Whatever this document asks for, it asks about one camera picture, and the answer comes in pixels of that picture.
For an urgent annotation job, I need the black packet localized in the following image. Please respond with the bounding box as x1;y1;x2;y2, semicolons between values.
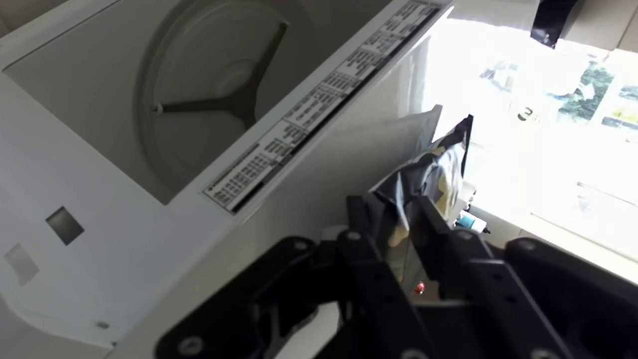
369;114;475;281

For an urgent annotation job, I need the black hanging object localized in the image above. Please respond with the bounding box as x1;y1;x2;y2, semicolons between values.
529;0;579;49

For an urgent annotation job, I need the white microwave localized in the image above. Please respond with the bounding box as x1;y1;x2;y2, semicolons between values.
0;0;455;359

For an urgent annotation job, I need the small blue white object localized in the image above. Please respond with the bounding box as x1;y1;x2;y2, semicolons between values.
456;211;492;235

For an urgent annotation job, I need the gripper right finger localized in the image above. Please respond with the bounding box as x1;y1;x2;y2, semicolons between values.
410;195;638;359

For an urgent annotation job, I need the glass turntable plate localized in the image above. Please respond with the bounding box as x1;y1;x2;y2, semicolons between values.
137;0;320;201

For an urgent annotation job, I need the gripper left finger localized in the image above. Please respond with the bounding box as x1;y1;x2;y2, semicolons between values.
155;194;435;359

